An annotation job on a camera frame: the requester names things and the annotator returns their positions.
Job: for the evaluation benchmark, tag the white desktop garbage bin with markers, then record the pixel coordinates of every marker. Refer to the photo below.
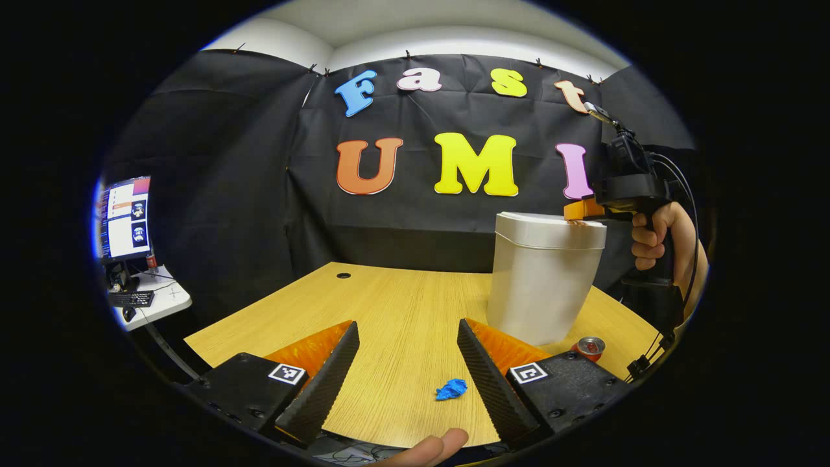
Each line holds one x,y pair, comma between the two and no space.
545,285

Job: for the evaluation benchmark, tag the black monitor stand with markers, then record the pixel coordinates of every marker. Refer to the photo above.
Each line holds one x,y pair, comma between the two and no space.
120,279

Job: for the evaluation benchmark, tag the blue paper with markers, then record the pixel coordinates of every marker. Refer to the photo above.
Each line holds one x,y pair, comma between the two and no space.
450,389

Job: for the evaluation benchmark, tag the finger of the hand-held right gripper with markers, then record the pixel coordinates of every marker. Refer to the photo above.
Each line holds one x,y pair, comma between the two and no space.
580,209

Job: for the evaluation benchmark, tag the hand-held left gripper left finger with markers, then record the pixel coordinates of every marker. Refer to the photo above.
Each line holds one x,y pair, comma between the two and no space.
324,383

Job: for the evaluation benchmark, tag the red pop can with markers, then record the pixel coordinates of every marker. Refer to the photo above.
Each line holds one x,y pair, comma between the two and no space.
590,347

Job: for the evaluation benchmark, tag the computer monitor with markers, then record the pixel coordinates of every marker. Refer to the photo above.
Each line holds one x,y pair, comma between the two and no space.
123,220

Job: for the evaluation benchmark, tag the wooden desktop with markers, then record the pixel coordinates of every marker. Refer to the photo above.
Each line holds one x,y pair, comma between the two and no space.
402,311

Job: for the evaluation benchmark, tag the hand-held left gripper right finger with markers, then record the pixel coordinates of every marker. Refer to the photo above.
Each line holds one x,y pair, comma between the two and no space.
493,389

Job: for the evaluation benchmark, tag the black keyboard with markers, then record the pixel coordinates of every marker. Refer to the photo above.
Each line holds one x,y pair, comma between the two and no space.
131,299

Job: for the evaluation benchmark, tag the white side table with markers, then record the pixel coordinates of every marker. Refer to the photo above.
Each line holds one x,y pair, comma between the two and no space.
170,301

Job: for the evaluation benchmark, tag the black computer mouse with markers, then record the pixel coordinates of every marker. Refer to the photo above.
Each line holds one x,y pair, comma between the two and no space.
128,313

